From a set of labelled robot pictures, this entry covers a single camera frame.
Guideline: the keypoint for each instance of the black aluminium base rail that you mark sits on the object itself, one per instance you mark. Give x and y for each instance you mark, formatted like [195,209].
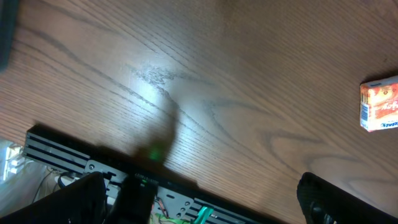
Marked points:
[175,200]

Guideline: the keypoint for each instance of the grey plastic mesh basket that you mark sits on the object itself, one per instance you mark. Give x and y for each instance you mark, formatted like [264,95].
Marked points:
[9,10]

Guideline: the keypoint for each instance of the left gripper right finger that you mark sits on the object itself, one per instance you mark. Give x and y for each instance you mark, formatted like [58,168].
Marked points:
[322,202]

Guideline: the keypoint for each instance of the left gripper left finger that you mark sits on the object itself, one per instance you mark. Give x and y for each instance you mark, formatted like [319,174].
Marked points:
[80,202]

